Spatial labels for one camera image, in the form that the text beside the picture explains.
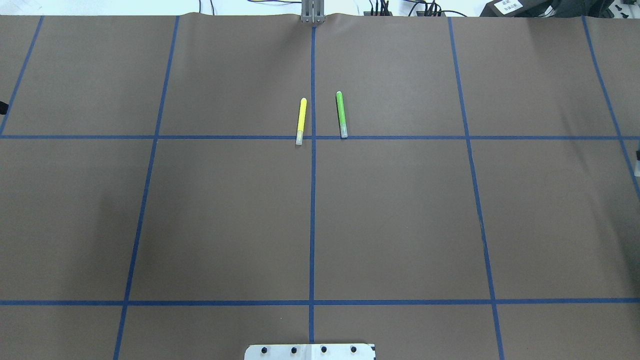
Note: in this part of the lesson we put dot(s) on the blue highlighter pen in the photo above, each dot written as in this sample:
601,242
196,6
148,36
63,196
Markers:
637,164

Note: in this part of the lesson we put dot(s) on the green highlighter pen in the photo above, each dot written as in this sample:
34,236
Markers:
341,113

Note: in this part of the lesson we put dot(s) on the yellow highlighter pen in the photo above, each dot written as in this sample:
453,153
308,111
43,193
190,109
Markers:
301,122

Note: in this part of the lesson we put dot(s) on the brown paper table mat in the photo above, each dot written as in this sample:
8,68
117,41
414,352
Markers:
154,205

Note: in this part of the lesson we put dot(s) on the black power adapter box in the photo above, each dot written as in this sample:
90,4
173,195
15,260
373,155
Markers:
516,8

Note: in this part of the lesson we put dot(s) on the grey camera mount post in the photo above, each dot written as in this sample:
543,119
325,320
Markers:
313,12

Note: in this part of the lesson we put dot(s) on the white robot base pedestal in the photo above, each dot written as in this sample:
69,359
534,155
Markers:
310,351

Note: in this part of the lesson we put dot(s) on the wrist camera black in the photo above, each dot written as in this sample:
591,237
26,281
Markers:
4,108

